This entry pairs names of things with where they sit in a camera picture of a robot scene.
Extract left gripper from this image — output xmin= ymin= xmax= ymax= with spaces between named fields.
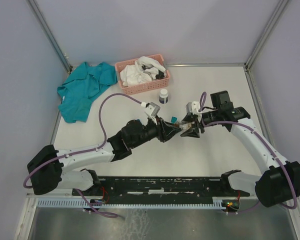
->
xmin=130 ymin=115 xmax=181 ymax=149

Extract teal pill box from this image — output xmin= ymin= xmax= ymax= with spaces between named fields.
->
xmin=170 ymin=116 xmax=178 ymax=124

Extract clear vitamin pill bottle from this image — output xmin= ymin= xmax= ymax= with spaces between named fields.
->
xmin=174 ymin=121 xmax=192 ymax=131

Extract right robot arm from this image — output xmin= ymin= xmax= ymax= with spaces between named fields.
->
xmin=181 ymin=90 xmax=300 ymax=210

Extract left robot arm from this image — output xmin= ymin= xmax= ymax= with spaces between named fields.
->
xmin=25 ymin=117 xmax=181 ymax=196

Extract white cap pill bottle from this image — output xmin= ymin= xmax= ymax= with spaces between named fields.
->
xmin=159 ymin=88 xmax=169 ymax=104

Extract pink plastic basket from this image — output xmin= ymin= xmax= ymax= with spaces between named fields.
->
xmin=114 ymin=54 xmax=171 ymax=95

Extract black item in basket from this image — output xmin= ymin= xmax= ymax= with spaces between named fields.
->
xmin=152 ymin=70 xmax=167 ymax=80

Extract white cloth in basket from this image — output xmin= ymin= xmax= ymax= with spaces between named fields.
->
xmin=120 ymin=56 xmax=167 ymax=87

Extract teal shirt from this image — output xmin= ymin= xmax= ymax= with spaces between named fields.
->
xmin=57 ymin=62 xmax=118 ymax=124

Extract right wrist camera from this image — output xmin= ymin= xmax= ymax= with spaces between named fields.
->
xmin=186 ymin=101 xmax=202 ymax=116

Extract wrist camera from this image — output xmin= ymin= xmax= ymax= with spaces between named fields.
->
xmin=186 ymin=101 xmax=202 ymax=116
xmin=140 ymin=102 xmax=161 ymax=125

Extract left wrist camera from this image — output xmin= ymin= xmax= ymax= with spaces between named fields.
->
xmin=140 ymin=102 xmax=161 ymax=125

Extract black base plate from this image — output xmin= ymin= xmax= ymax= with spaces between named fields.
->
xmin=82 ymin=176 xmax=250 ymax=205

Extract aluminium frame post right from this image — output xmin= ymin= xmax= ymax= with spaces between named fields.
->
xmin=245 ymin=0 xmax=291 ymax=71

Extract aluminium frame post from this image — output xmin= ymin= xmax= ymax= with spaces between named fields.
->
xmin=245 ymin=0 xmax=291 ymax=71
xmin=26 ymin=0 xmax=73 ymax=74

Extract aluminium frame post left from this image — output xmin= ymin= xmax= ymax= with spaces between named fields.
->
xmin=26 ymin=0 xmax=73 ymax=74

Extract white cable duct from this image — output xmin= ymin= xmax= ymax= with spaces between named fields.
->
xmin=37 ymin=196 xmax=228 ymax=208

